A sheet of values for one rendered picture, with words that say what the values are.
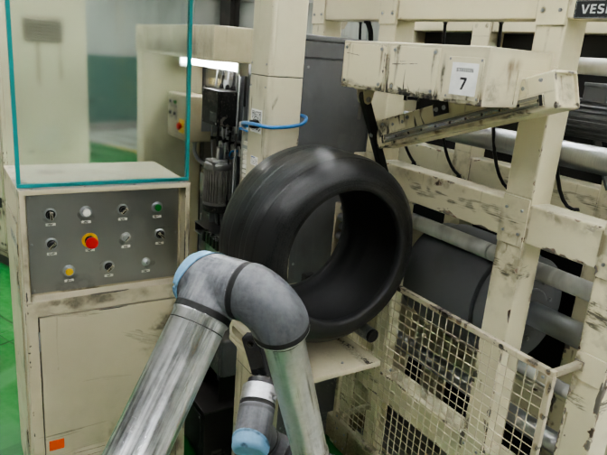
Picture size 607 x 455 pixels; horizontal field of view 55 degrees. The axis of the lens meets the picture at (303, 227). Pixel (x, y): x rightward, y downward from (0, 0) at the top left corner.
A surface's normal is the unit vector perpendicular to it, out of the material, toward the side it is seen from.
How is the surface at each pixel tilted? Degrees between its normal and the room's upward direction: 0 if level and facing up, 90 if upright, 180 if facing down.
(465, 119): 90
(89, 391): 90
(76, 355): 90
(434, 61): 90
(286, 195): 59
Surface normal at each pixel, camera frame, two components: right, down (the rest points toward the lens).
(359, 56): -0.85, 0.08
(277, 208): -0.13, -0.16
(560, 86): 0.52, -0.03
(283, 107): 0.52, 0.28
